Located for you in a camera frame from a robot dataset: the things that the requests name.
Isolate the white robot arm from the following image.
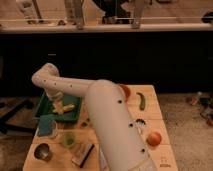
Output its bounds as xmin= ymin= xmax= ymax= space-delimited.
xmin=31 ymin=63 xmax=157 ymax=171

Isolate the green plastic tray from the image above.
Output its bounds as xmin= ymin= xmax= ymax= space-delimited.
xmin=35 ymin=93 xmax=82 ymax=123

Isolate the teal sponge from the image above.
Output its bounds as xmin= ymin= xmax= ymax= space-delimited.
xmin=37 ymin=114 xmax=56 ymax=137

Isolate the small green cup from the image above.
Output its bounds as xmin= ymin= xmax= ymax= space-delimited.
xmin=60 ymin=132 xmax=75 ymax=148

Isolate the metal cup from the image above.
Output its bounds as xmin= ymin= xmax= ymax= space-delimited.
xmin=34 ymin=143 xmax=52 ymax=162

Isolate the black office chair base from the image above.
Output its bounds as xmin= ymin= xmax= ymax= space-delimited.
xmin=0 ymin=98 xmax=38 ymax=135

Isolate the orange bowl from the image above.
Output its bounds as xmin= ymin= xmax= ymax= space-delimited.
xmin=119 ymin=84 xmax=131 ymax=101

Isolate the green chili pepper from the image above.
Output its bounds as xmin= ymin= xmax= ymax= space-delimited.
xmin=136 ymin=92 xmax=146 ymax=111

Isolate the red apple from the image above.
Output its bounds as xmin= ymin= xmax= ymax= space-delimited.
xmin=146 ymin=132 xmax=162 ymax=147

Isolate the small brush with wooden handle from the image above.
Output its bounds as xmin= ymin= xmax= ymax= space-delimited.
xmin=81 ymin=118 xmax=90 ymax=127

